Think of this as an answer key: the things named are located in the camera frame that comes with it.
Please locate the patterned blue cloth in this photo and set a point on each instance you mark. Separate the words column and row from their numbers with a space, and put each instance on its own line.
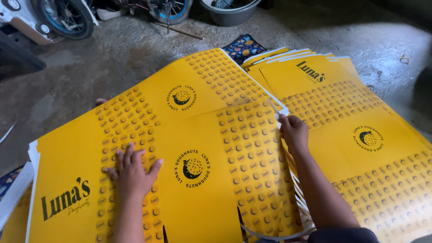
column 8, row 180

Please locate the small tan clip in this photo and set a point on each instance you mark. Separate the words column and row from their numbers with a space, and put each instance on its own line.
column 404, row 59

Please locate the bicycle wheel with blue rim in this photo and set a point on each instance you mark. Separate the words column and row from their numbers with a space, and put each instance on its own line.
column 172, row 11
column 65, row 18

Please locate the person's left hand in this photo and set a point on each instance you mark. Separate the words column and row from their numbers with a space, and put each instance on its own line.
column 133, row 179

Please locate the patterned dark blue cushion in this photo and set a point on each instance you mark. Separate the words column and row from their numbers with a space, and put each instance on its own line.
column 242, row 48

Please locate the person's right hand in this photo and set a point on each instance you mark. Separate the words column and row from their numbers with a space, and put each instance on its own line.
column 295, row 135

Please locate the white shoe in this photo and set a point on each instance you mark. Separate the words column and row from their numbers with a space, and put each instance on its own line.
column 109, row 13

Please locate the wooden stick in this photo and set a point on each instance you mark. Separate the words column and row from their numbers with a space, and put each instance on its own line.
column 179, row 31

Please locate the person's toe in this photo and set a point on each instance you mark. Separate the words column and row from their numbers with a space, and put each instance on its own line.
column 100, row 101

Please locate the yellow printed cardboard sheet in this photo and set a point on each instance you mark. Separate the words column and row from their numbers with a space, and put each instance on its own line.
column 189, row 84
column 202, row 175

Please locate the grey plastic basin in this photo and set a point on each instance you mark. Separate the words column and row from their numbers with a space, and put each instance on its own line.
column 229, row 12

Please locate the pile of white-edged yellow cardboards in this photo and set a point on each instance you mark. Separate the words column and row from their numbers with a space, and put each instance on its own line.
column 15, row 199

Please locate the person's dark sleeve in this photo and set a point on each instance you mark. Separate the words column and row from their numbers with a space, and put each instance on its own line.
column 344, row 235

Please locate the person's right fingers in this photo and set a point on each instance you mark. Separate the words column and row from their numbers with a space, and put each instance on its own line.
column 286, row 124

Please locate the black rubber tyre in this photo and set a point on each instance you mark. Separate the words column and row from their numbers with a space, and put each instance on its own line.
column 18, row 55

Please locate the stack of yellow box blanks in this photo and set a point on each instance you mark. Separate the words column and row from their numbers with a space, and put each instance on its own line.
column 364, row 141

